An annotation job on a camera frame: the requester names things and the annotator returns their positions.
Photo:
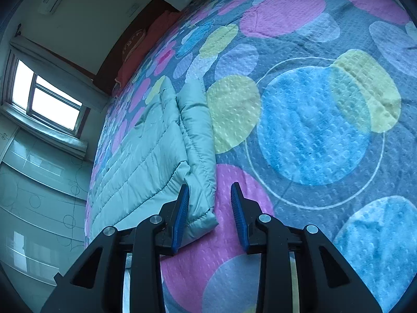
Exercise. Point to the green quilted puffer jacket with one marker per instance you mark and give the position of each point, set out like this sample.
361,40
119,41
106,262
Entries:
146,163

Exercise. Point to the brown printed cushion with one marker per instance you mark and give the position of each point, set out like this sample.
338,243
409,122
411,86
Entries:
132,44

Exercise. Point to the white wall socket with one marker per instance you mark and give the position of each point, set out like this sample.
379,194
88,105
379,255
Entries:
131,8

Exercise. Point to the polka dot bedspread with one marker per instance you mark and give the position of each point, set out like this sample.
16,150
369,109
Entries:
309,130

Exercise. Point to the red pillow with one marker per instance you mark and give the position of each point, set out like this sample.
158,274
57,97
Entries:
153,36

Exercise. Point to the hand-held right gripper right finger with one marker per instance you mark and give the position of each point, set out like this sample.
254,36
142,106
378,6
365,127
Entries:
239,221

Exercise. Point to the wardrobe with circle pattern doors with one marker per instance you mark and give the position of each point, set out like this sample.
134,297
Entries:
35,208

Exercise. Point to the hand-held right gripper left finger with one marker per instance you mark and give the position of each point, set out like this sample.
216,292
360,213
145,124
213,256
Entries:
180,221

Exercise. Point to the dark wooden bed headboard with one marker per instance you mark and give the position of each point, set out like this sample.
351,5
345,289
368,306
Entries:
107,76

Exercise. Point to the wood framed window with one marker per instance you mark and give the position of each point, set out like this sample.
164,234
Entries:
45,97

